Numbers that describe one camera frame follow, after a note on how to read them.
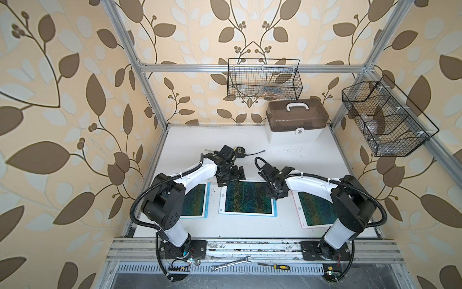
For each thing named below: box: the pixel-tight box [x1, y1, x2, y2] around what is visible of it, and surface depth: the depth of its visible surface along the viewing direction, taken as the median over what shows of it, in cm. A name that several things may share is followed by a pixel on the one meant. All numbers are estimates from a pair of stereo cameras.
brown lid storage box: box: [265, 98, 330, 144], surface depth 104 cm
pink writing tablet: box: [291, 190, 339, 230], surface depth 86 cm
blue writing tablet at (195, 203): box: [180, 181, 212, 220], surface depth 88 cm
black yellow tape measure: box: [234, 146, 266, 158], surface depth 107 cm
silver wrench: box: [211, 255, 252, 272], surface depth 72 cm
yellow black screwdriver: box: [257, 262, 291, 271], surface depth 72 cm
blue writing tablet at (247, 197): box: [218, 179, 278, 217], surface depth 90 cm
